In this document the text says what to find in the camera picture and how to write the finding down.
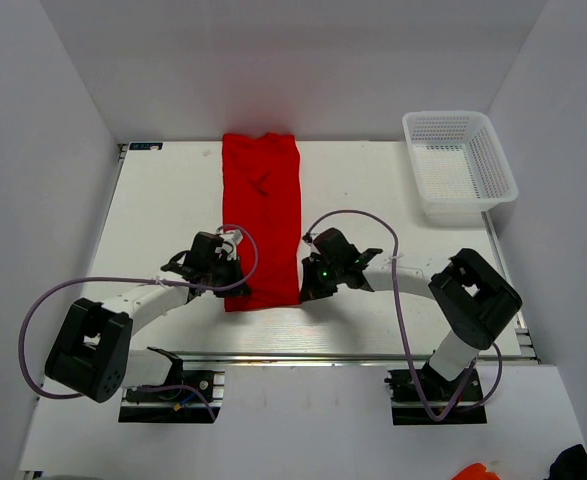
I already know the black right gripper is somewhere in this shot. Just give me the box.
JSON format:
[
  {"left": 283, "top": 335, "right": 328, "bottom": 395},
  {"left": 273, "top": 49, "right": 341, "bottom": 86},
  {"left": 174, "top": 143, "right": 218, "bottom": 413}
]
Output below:
[{"left": 300, "top": 255, "right": 344, "bottom": 302}]

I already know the red t-shirt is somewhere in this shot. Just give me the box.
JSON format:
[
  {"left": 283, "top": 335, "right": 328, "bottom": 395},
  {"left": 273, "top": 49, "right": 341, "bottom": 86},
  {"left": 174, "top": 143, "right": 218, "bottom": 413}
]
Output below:
[{"left": 222, "top": 133, "right": 302, "bottom": 312}]

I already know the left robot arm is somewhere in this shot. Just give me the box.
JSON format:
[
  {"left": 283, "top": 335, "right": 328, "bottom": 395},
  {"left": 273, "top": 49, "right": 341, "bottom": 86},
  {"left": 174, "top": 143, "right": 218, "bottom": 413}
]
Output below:
[{"left": 45, "top": 225, "right": 256, "bottom": 403}]

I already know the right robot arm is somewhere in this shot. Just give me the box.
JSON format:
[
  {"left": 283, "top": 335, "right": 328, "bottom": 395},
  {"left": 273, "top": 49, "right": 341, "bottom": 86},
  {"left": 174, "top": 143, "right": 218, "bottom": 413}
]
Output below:
[{"left": 300, "top": 228, "right": 522, "bottom": 399}]

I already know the dark blue table label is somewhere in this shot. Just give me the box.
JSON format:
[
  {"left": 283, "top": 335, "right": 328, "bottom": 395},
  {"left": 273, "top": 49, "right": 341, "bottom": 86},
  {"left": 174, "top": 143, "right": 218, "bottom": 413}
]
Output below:
[{"left": 128, "top": 142, "right": 163, "bottom": 151}]

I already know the white plastic mesh basket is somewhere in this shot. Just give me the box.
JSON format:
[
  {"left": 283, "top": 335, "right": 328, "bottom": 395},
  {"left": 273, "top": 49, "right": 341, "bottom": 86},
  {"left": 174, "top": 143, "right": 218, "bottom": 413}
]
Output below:
[{"left": 402, "top": 111, "right": 518, "bottom": 215}]

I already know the orange object at bottom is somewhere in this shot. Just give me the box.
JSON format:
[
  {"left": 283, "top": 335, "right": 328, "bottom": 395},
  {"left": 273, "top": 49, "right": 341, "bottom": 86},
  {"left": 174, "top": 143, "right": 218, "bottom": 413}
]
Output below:
[{"left": 452, "top": 463, "right": 500, "bottom": 480}]

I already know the dark cloth at corner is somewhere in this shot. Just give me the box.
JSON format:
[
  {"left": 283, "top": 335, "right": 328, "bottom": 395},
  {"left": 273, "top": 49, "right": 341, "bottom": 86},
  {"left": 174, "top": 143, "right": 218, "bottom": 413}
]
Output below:
[{"left": 548, "top": 444, "right": 587, "bottom": 480}]

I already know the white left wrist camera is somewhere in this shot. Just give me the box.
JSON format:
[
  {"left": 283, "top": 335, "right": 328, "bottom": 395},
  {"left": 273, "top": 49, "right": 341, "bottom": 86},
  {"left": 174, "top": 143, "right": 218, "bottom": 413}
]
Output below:
[{"left": 215, "top": 227, "right": 243, "bottom": 252}]

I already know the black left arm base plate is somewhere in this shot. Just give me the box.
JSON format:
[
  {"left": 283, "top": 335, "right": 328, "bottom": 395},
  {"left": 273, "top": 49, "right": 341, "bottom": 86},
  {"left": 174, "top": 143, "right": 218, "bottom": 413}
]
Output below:
[{"left": 118, "top": 367, "right": 225, "bottom": 425}]

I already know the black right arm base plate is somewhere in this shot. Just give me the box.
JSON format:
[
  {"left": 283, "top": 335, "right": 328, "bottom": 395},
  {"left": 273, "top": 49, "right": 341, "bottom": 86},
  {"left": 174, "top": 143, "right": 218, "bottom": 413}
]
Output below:
[{"left": 384, "top": 369, "right": 487, "bottom": 426}]

